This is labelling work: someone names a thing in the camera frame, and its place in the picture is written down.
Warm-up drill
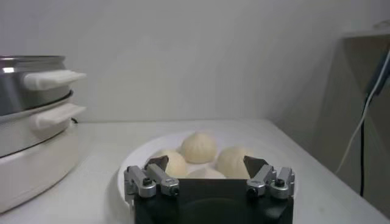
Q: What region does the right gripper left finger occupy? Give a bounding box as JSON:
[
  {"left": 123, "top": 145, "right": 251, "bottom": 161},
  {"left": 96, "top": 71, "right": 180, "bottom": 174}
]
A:
[{"left": 124, "top": 155, "right": 180, "bottom": 199}]

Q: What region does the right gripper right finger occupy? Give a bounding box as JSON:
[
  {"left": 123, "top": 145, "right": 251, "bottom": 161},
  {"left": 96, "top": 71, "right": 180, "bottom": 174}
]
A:
[{"left": 243, "top": 155, "right": 296, "bottom": 200}]

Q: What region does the white steamed baozi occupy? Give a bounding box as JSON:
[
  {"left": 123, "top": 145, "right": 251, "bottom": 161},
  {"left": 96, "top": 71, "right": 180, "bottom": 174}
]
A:
[
  {"left": 186, "top": 167, "right": 226, "bottom": 180},
  {"left": 180, "top": 132, "right": 218, "bottom": 164},
  {"left": 215, "top": 146, "right": 254, "bottom": 180},
  {"left": 151, "top": 149, "right": 188, "bottom": 179}
]

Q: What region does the white round plate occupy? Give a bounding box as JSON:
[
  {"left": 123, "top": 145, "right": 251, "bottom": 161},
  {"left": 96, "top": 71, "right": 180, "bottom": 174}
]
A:
[{"left": 117, "top": 130, "right": 298, "bottom": 211}]

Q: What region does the white power cable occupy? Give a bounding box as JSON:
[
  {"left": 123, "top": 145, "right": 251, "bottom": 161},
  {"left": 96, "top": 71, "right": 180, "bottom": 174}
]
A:
[{"left": 335, "top": 57, "right": 390, "bottom": 176}]

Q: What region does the black power cable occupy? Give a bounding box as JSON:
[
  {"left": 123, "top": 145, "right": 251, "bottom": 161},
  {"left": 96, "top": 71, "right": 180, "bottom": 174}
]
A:
[{"left": 359, "top": 94, "right": 367, "bottom": 197}]

